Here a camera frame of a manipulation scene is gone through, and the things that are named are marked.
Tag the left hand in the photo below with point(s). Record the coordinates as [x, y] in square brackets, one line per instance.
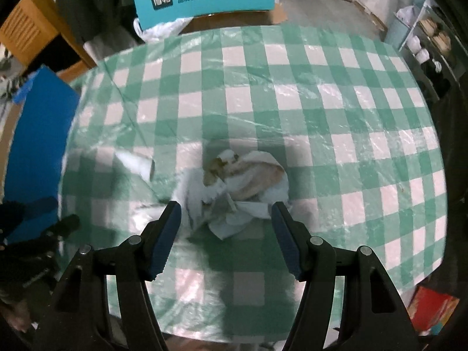
[16, 313]

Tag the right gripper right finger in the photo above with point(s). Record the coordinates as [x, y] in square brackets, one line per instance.
[373, 315]

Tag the shoe rack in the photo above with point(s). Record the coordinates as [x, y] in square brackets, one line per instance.
[436, 57]

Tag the blue-edged cardboard box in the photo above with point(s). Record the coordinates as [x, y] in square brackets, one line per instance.
[34, 164]

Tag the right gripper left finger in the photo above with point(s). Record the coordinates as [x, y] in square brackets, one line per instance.
[77, 317]

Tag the white patterned cloth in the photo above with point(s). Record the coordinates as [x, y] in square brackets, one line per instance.
[231, 191]

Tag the green checkered tablecloth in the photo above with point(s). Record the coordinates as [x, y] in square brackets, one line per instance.
[342, 114]

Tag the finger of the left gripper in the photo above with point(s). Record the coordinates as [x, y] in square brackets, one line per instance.
[12, 214]
[60, 226]

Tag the brown cardboard box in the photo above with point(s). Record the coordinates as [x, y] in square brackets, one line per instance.
[238, 18]

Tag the white plastic bag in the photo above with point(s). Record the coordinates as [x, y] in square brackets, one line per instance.
[160, 31]

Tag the wooden louvered wardrobe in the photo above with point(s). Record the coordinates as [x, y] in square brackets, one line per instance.
[32, 26]

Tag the red book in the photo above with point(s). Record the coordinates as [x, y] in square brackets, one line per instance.
[429, 311]

